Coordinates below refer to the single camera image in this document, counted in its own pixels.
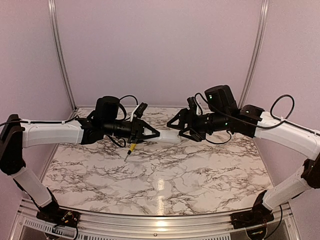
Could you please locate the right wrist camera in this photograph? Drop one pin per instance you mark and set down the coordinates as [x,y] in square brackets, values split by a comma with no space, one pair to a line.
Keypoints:
[194,105]

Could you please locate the right aluminium corner post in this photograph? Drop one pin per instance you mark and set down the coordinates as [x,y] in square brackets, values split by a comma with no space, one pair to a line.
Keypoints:
[258,43]

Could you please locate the front aluminium rail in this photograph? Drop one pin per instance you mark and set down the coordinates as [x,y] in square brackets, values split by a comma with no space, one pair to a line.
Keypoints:
[105,226]

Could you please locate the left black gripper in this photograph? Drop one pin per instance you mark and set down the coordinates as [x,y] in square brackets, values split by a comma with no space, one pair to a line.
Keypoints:
[136,134]

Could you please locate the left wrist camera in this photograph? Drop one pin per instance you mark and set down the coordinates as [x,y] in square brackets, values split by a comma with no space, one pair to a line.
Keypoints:
[138,111]

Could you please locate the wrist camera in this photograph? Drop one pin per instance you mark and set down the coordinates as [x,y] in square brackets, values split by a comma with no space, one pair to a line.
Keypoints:
[194,105]
[138,111]

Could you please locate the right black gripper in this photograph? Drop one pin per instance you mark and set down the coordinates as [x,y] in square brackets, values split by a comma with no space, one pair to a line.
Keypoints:
[184,114]

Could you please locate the left aluminium corner post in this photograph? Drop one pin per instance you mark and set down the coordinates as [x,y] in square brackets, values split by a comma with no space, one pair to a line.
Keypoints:
[59,51]

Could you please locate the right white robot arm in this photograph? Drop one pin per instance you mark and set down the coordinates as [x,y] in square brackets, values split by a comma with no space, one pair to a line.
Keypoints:
[254,122]

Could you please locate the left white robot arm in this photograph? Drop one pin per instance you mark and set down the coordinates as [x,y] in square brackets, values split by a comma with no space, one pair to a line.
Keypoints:
[18,134]

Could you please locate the white remote control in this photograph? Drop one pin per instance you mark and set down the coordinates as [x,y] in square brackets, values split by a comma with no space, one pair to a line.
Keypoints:
[167,136]

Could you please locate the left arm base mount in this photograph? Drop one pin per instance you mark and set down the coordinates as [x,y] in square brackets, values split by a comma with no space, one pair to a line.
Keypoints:
[59,216]

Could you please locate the yellow handled screwdriver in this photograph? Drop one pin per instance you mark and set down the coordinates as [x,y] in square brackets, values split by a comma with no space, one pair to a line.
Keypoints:
[131,149]

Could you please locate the aluminium corner post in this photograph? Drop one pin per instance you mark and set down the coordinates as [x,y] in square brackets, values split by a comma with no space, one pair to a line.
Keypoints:
[258,43]
[59,51]

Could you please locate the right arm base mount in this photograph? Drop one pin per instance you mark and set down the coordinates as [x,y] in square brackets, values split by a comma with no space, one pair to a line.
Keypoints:
[258,215]

